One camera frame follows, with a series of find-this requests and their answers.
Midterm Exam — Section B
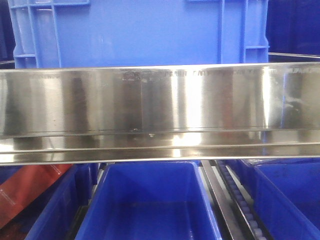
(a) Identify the large blue plastic bin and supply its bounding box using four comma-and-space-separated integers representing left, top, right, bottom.
8, 0, 269, 69

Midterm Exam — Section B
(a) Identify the lower shelf blue bin centre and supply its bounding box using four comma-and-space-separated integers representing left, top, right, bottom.
76, 161, 222, 240

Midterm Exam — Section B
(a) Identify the shelf blue bin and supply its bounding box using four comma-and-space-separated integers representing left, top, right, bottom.
0, 163, 99, 240
235, 158, 320, 240
76, 161, 222, 240

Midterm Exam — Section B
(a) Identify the lower shelf roller track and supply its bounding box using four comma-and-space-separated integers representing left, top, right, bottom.
201, 160, 272, 240

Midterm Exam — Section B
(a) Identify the lower shelf blue bin left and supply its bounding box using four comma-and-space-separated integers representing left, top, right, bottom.
0, 163, 99, 240

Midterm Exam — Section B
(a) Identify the lower shelf blue bin right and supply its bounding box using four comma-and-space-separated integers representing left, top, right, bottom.
235, 158, 320, 240

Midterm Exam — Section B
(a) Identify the red cardboard piece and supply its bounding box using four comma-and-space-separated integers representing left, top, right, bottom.
0, 164, 72, 228

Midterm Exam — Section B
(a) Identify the stainless steel front rail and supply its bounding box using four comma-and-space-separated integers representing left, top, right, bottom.
0, 62, 320, 166

